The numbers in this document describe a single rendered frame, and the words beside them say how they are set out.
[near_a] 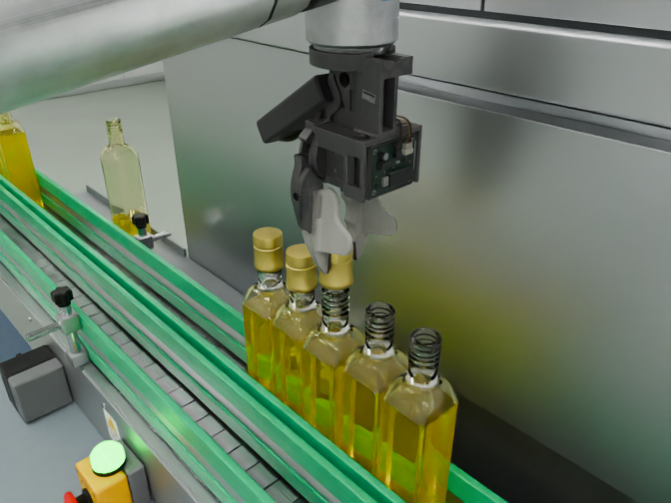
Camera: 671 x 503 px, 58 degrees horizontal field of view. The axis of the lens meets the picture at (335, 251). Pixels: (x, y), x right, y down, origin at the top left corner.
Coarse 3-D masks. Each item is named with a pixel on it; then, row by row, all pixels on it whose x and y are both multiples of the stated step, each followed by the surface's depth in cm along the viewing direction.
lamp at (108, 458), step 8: (96, 448) 81; (104, 448) 80; (112, 448) 81; (120, 448) 81; (96, 456) 80; (104, 456) 80; (112, 456) 80; (120, 456) 80; (96, 464) 79; (104, 464) 79; (112, 464) 80; (120, 464) 81; (96, 472) 80; (104, 472) 80; (112, 472) 80
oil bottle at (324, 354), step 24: (312, 336) 64; (336, 336) 63; (360, 336) 64; (312, 360) 65; (336, 360) 62; (312, 384) 66; (336, 384) 64; (312, 408) 68; (336, 408) 65; (336, 432) 67
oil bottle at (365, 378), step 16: (352, 352) 62; (400, 352) 61; (352, 368) 61; (368, 368) 59; (384, 368) 59; (400, 368) 60; (352, 384) 61; (368, 384) 59; (384, 384) 59; (352, 400) 62; (368, 400) 60; (352, 416) 63; (368, 416) 61; (352, 432) 64; (368, 432) 62; (352, 448) 66; (368, 448) 63; (368, 464) 64
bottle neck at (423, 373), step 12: (420, 336) 56; (432, 336) 56; (408, 348) 55; (420, 348) 54; (432, 348) 54; (408, 360) 56; (420, 360) 54; (432, 360) 55; (408, 372) 56; (420, 372) 55; (432, 372) 55; (420, 384) 56; (432, 384) 56
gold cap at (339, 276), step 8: (352, 248) 60; (336, 256) 58; (344, 256) 59; (336, 264) 59; (344, 264) 59; (320, 272) 61; (336, 272) 59; (344, 272) 60; (320, 280) 61; (328, 280) 60; (336, 280) 60; (344, 280) 60; (352, 280) 61; (328, 288) 60; (336, 288) 60; (344, 288) 60
